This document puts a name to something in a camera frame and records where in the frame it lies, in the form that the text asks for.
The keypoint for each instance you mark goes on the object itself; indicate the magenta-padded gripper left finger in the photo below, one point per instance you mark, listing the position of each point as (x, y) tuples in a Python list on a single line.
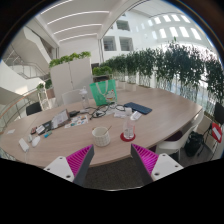
[(60, 166)]

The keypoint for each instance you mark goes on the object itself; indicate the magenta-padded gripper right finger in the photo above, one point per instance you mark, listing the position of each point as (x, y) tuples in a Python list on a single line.
[(166, 166)]

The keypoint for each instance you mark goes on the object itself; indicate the clear plastic water bottle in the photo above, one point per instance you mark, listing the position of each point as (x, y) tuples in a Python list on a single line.
[(129, 126)]

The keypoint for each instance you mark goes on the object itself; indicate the white shell chair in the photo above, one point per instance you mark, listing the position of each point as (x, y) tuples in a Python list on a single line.
[(176, 141)]

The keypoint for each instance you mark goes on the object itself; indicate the teal marker pen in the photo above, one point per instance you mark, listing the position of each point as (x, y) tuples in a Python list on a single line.
[(48, 135)]

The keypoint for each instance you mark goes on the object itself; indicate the black backpack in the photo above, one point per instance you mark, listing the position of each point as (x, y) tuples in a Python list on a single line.
[(193, 144)]

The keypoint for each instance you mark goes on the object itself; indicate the white computer mouse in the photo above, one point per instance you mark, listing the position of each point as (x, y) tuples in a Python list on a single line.
[(35, 141)]

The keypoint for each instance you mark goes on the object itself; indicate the small white round device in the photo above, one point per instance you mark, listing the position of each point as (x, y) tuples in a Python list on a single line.
[(29, 137)]

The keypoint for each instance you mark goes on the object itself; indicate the white card pack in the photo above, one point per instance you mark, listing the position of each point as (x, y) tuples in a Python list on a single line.
[(40, 129)]

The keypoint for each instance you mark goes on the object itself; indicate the black folder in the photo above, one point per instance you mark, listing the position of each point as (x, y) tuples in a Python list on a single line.
[(48, 126)]

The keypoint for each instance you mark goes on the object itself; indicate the small red-black case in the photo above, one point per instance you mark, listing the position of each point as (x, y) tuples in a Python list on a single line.
[(33, 130)]

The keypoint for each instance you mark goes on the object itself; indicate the colourful sticker sheet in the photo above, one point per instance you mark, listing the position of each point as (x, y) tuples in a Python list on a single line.
[(76, 121)]

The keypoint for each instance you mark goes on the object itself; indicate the open notebook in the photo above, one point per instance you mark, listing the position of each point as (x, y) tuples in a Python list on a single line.
[(60, 118)]

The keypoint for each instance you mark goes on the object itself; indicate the white grid-pattern mug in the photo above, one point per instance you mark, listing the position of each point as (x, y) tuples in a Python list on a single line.
[(100, 138)]

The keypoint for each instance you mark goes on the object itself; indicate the flat round red coaster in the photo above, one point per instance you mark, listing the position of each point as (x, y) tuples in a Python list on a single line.
[(123, 138)]

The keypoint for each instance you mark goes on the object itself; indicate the black power adapter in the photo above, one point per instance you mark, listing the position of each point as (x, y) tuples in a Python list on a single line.
[(74, 113)]

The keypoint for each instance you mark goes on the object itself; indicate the white plastic packet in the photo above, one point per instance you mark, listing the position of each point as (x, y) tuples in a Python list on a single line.
[(136, 115)]

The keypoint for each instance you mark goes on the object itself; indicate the red folding chair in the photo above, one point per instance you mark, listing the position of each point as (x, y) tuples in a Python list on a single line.
[(216, 131)]

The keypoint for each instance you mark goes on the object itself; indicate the white paper slip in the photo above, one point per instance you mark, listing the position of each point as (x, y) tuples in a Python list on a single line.
[(11, 131)]

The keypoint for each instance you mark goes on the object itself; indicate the spoon in mug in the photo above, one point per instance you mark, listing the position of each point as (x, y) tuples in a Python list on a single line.
[(108, 129)]

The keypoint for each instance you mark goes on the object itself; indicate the black chair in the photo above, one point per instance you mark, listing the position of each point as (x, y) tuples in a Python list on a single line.
[(34, 108)]

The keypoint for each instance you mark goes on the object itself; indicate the dark blue keyboard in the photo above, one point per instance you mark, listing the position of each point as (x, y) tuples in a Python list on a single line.
[(137, 108)]

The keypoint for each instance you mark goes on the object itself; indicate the clear glass jar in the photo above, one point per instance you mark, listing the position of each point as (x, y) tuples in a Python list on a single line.
[(84, 98)]

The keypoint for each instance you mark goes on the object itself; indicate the glass balcony railing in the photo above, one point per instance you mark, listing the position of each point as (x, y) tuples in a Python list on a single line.
[(16, 108)]

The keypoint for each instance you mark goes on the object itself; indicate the potted plants on stand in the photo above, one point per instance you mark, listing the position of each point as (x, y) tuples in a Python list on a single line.
[(48, 85)]

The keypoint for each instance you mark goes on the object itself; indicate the green tote bag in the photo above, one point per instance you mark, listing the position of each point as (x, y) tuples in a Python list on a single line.
[(103, 93)]

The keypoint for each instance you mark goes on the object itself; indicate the white cabinet topped with plants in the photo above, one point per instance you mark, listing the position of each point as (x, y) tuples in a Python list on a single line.
[(71, 78)]

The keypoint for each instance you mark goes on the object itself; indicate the green hedge plant row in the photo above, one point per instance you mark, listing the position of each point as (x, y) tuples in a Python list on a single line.
[(173, 66)]

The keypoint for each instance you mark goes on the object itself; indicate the ceiling lights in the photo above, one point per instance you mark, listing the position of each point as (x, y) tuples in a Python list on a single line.
[(78, 23)]

